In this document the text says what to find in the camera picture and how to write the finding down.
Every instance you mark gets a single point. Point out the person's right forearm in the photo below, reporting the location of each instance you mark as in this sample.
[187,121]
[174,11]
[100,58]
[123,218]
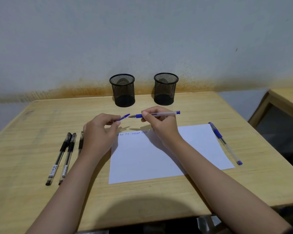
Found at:
[224,190]

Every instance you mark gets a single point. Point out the white paper sheet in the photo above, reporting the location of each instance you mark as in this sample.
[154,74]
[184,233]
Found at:
[146,158]

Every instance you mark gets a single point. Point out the black gel pen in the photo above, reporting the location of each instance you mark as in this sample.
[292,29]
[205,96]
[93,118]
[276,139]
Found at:
[67,159]
[80,143]
[58,159]

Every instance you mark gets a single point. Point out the person's right thumb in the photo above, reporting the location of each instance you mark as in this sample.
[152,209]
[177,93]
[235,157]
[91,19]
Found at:
[146,119]

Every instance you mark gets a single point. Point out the wooden side table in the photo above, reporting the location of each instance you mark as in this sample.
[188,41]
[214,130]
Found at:
[280,112]

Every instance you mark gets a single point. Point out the person's left hand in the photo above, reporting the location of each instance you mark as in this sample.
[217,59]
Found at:
[96,138]

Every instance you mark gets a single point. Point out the person's right hand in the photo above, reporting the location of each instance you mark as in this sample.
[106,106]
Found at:
[164,126]

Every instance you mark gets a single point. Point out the blue capped gel pen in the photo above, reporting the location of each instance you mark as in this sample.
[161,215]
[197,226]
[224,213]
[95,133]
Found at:
[224,142]

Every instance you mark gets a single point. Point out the blue pen cap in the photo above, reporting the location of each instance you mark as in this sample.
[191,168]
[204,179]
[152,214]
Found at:
[124,117]

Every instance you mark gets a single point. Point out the person's left forearm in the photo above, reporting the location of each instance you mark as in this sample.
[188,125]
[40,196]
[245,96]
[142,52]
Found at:
[63,197]

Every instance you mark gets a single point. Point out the black mesh pen holder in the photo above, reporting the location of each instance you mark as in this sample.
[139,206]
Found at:
[122,90]
[165,89]

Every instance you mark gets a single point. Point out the person's left thumb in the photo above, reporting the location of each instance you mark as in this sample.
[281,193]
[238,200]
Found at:
[113,124]

